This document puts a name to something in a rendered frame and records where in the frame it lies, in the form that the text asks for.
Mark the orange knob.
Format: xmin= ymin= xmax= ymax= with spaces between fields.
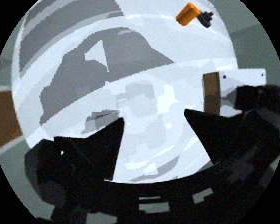
xmin=176 ymin=2 xmax=200 ymax=27

